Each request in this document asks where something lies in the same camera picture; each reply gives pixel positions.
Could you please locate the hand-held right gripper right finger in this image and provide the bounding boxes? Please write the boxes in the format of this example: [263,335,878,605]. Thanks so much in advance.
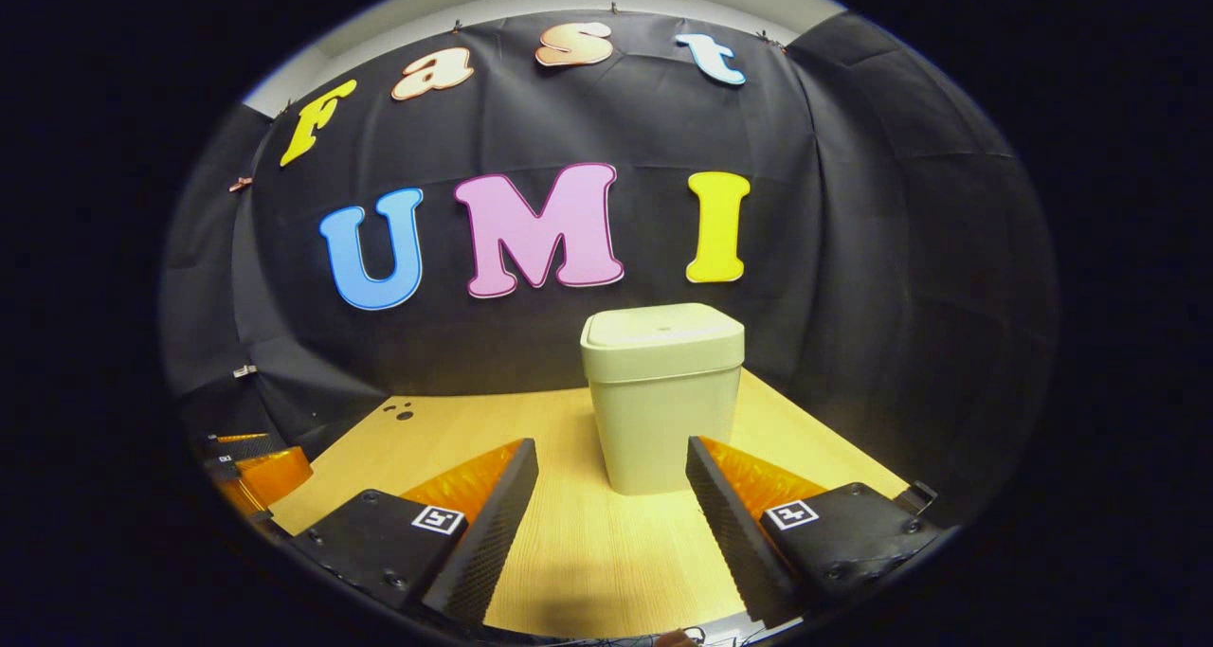
[686,436,944,629]

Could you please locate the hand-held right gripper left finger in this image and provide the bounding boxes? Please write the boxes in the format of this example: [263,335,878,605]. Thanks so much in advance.
[294,438,539,626]

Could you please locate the green desktop garbage bin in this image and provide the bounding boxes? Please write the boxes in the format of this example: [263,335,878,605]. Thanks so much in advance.
[580,303,746,496]

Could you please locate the wooden desktop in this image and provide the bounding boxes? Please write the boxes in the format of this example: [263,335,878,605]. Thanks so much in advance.
[270,368,911,640]

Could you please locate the black backdrop cloth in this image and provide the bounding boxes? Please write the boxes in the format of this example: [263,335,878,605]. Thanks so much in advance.
[159,8,1060,534]

